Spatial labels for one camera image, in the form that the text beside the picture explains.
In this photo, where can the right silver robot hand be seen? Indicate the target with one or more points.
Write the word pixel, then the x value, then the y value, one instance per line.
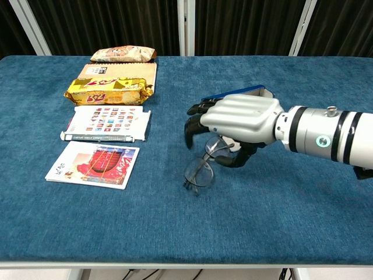
pixel 242 116

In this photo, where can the blue cardboard box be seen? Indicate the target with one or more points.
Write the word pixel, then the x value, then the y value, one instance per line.
pixel 247 89

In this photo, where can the thin-framed eyeglasses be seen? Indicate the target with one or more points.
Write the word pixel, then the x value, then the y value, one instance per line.
pixel 201 175

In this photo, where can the flat tan cardboard box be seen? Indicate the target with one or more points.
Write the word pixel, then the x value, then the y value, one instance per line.
pixel 128 70

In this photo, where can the white flag-pattern package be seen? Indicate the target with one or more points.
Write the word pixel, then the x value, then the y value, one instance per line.
pixel 110 122

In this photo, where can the blue velvet tablecloth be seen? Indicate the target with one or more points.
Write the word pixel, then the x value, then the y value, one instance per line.
pixel 186 221

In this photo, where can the beige snack bag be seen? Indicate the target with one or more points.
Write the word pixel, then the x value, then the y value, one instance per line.
pixel 122 54

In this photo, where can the yellow biscuit packet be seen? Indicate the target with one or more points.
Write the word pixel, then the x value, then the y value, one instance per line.
pixel 107 94

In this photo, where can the white booklet with red picture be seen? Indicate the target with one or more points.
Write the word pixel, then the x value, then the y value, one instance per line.
pixel 96 166

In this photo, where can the dark pleated curtain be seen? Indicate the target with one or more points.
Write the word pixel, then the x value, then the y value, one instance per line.
pixel 116 23

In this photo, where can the silver aluminum extrusion post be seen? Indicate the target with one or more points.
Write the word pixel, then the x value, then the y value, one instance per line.
pixel 186 26

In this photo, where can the silver aluminum extrusion beam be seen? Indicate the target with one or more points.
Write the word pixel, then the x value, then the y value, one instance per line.
pixel 29 26
pixel 303 26

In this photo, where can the white table frame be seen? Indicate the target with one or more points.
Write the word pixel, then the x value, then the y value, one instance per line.
pixel 186 265

